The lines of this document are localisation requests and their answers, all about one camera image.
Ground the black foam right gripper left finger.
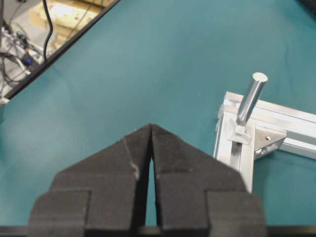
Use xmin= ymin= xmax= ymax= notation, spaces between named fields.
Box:
xmin=28 ymin=124 xmax=151 ymax=237

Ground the black hanging cable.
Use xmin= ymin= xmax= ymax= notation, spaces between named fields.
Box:
xmin=42 ymin=0 xmax=54 ymax=61

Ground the aluminium extrusion frame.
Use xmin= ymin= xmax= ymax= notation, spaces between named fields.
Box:
xmin=214 ymin=92 xmax=316 ymax=192

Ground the silver corner bracket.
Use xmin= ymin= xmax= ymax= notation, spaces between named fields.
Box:
xmin=254 ymin=127 xmax=287 ymax=160

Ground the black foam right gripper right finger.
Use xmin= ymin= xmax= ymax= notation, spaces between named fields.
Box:
xmin=152 ymin=124 xmax=267 ymax=237

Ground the silver metal pin corner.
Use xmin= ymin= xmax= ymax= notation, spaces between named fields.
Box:
xmin=237 ymin=72 xmax=268 ymax=126

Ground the cardboard box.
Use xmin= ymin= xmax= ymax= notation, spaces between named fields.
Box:
xmin=29 ymin=0 xmax=113 ymax=47

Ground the black power strip with cables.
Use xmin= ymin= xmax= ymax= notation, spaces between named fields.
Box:
xmin=0 ymin=21 xmax=44 ymax=89

